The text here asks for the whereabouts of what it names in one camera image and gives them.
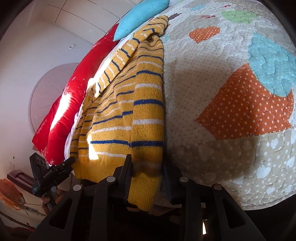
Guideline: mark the turquoise knit cushion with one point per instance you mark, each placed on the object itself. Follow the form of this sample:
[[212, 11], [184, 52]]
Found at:
[[138, 15]]

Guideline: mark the yellow striped knit sweater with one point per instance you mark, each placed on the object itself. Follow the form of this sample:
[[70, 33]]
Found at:
[[123, 114]]

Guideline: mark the patchwork heart quilt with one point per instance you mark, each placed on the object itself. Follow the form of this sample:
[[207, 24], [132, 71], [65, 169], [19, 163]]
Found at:
[[229, 99]]

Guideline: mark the white glossy wardrobe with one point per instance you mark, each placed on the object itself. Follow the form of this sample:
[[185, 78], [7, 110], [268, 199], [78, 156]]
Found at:
[[88, 19]]

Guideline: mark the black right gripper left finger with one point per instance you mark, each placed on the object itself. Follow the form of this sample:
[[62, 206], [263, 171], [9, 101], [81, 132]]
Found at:
[[88, 213]]

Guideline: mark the white round headboard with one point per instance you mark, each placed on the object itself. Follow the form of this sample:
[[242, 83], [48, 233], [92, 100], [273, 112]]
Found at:
[[47, 90]]

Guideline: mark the long red pillow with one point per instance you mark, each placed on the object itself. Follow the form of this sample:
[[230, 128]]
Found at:
[[51, 135]]

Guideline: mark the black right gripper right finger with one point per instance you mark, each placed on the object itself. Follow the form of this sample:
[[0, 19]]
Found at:
[[206, 212]]

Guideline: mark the white wall socket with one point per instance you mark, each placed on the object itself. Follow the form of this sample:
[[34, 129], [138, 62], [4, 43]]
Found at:
[[72, 46]]

